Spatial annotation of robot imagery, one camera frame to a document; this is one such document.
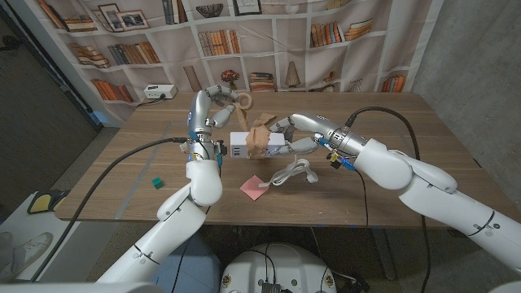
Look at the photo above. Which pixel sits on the beige nylon stocking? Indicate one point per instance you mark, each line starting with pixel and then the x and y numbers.
pixel 256 140

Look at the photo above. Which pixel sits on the grey table leg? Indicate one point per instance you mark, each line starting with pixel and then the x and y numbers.
pixel 384 252

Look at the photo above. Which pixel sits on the white power strip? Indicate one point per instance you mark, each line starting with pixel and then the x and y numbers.
pixel 238 142

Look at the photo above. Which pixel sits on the small green cube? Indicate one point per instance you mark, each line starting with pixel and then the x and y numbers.
pixel 158 183

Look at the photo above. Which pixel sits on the white socket box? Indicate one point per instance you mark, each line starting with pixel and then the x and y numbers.
pixel 159 91

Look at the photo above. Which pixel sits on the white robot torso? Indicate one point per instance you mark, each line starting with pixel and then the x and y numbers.
pixel 281 264

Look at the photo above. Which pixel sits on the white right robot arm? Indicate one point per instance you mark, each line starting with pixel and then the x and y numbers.
pixel 427 183

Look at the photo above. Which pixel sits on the pink sticky note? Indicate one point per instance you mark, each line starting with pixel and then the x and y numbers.
pixel 252 189

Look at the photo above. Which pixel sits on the white sneaker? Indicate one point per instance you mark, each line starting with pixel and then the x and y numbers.
pixel 30 250

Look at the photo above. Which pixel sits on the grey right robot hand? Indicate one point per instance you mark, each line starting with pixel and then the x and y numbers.
pixel 321 126

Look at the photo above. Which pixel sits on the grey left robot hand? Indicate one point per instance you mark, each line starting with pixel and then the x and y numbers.
pixel 201 114

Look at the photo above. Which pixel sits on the printed bookshelf backdrop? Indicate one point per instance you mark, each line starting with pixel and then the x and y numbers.
pixel 264 49

